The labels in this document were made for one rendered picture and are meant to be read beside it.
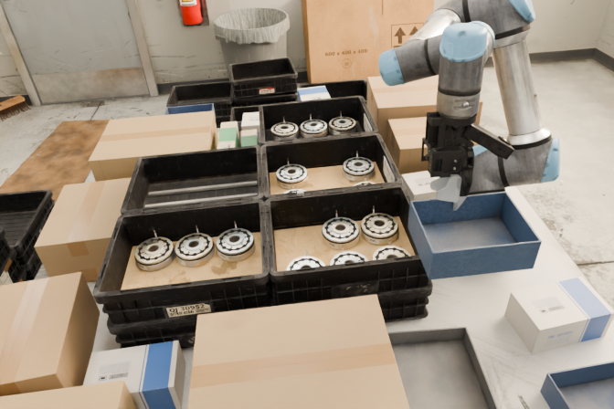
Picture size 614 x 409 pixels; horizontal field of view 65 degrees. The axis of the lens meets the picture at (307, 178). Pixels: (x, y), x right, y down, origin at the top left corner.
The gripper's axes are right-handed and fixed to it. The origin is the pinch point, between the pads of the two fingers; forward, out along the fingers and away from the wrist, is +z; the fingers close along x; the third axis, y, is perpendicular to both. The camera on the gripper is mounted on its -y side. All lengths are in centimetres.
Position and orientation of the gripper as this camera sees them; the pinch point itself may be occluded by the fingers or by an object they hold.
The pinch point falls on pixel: (458, 203)
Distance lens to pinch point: 103.1
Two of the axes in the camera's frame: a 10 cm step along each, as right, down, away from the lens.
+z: 0.6, 8.7, 4.9
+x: 0.5, 4.9, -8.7
